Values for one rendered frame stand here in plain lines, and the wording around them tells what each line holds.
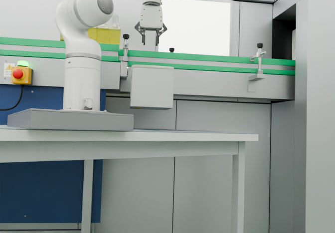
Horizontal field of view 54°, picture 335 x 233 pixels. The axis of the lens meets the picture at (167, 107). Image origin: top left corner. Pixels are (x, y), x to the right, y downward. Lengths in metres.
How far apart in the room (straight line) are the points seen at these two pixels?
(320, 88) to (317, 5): 0.39
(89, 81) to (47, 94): 0.48
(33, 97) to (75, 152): 0.55
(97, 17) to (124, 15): 0.73
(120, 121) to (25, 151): 0.29
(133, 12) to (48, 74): 0.61
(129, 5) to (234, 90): 0.72
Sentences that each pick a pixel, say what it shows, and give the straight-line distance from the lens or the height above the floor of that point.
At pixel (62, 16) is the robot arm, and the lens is 1.23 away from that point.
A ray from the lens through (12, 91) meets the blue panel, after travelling 1.60.
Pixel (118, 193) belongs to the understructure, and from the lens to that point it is 1.84.
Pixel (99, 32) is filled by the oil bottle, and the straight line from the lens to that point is 1.69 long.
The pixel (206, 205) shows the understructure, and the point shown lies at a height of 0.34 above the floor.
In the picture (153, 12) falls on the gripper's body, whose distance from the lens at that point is 1.49.
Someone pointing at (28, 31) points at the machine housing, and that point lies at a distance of 1.94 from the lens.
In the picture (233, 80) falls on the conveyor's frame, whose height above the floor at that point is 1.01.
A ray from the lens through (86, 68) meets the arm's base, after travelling 1.12.
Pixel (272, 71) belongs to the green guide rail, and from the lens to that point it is 1.80.
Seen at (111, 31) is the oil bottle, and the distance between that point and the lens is 1.69.
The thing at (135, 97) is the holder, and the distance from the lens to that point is 1.32.
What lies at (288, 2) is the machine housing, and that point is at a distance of 1.94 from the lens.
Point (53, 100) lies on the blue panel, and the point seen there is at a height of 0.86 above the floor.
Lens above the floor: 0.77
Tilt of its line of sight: 3 degrees up
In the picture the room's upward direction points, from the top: 2 degrees clockwise
